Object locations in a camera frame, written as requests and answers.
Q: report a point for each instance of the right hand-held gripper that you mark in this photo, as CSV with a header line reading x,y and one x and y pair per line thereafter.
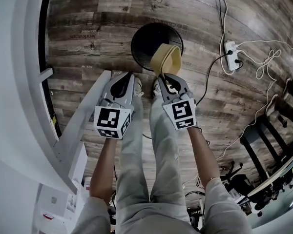
x,y
183,113

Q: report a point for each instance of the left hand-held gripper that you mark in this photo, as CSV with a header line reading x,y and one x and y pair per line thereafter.
x,y
108,118

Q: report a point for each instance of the pale yellow plastic cup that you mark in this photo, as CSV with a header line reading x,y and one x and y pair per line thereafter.
x,y
167,57

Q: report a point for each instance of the black round waste bin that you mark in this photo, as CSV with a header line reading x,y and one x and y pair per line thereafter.
x,y
144,45

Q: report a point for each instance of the person's left forearm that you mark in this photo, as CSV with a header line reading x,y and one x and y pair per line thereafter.
x,y
105,169

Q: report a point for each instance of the person's right forearm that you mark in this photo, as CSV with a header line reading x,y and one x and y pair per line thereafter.
x,y
202,155

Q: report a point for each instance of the person's right white sneaker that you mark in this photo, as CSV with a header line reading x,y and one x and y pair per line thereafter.
x,y
156,88

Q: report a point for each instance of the person's white sneaker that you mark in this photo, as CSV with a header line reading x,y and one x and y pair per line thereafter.
x,y
156,88
138,85

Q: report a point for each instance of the person's left white sneaker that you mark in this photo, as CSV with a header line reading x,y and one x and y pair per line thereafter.
x,y
138,85

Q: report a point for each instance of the long white table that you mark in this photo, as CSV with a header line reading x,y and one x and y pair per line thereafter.
x,y
88,101

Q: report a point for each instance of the white power strip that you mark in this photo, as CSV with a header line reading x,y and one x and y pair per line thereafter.
x,y
230,60

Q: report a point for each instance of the person's grey trousers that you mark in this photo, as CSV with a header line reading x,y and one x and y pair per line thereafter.
x,y
136,160

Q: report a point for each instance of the plain white box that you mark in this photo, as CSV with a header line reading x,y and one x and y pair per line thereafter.
x,y
78,164

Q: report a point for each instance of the black stool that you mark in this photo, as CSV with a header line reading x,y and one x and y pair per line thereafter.
x,y
258,135

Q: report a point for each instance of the black office chair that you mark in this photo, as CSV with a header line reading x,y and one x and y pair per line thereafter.
x,y
236,179

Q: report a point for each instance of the black power adapter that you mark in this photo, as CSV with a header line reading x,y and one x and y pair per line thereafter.
x,y
283,122

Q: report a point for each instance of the white box grey logo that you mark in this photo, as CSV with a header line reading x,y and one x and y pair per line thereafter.
x,y
52,199

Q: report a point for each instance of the person's grey sweatshirt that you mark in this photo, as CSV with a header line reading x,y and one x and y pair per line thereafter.
x,y
224,203

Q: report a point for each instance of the round pale table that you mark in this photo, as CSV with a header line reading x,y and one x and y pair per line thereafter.
x,y
276,177

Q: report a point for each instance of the red pen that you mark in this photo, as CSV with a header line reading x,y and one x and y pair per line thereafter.
x,y
48,216

